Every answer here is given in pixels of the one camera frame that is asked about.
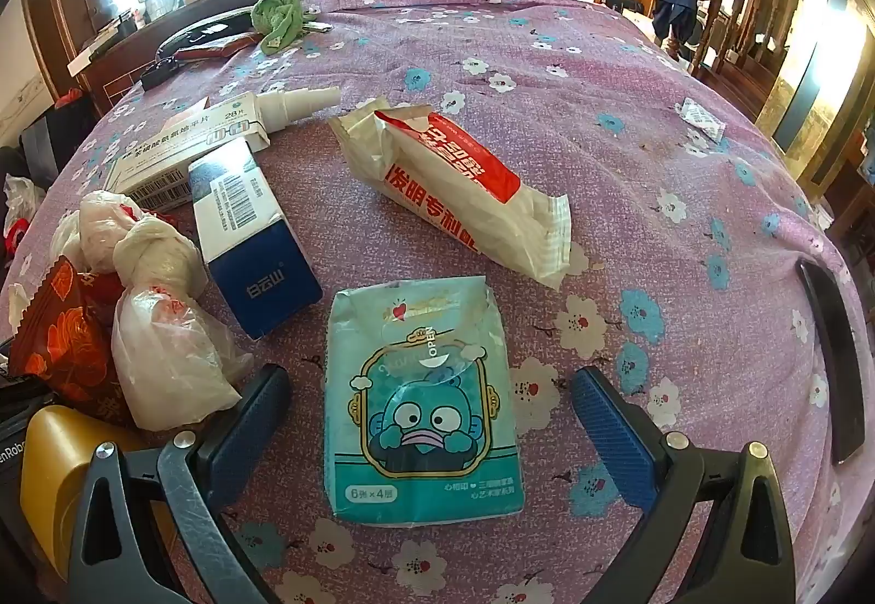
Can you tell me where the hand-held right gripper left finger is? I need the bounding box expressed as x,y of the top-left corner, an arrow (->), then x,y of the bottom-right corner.
65,363 -> 294,604

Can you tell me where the black suitcase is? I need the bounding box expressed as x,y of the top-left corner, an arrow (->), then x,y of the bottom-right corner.
20,91 -> 97,188

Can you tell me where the red flat box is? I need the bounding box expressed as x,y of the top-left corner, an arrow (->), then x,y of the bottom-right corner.
176,35 -> 261,60

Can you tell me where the white knotted plastic bag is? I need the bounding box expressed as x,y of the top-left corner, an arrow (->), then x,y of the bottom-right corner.
111,214 -> 255,432

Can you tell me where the teal cartoon tissue packet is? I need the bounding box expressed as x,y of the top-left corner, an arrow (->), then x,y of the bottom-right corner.
326,276 -> 526,521

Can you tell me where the blue and white carton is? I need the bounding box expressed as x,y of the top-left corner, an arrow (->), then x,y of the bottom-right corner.
188,137 -> 324,341

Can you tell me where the purple floral tablecloth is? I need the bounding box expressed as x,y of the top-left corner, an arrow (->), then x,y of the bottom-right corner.
0,0 -> 872,604

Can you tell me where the white and red snack wrapper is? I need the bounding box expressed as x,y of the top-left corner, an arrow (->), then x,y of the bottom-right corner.
328,101 -> 571,291

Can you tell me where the crumpled white plastic bag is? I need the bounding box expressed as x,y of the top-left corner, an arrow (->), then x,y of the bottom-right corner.
49,190 -> 148,277

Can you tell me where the white book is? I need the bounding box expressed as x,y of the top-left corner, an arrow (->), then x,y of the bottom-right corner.
68,39 -> 119,76

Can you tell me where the small black case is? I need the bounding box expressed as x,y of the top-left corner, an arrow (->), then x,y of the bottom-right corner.
140,59 -> 184,92

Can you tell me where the green cloth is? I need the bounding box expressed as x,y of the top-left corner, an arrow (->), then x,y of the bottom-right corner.
249,0 -> 334,56

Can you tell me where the small white sachet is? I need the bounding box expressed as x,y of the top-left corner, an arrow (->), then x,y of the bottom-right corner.
673,96 -> 729,146

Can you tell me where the dark jacket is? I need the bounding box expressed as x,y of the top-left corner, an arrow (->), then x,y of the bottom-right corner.
651,0 -> 702,48

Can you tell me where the wooden stair railing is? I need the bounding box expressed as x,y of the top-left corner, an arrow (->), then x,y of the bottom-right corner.
684,0 -> 801,75

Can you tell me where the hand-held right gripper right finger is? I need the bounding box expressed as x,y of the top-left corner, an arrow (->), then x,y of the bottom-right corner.
571,367 -> 797,604

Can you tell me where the clear plastic bag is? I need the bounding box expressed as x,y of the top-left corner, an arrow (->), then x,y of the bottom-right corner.
3,173 -> 42,236

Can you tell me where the white medicine box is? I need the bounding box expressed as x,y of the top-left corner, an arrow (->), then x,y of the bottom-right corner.
106,96 -> 271,212

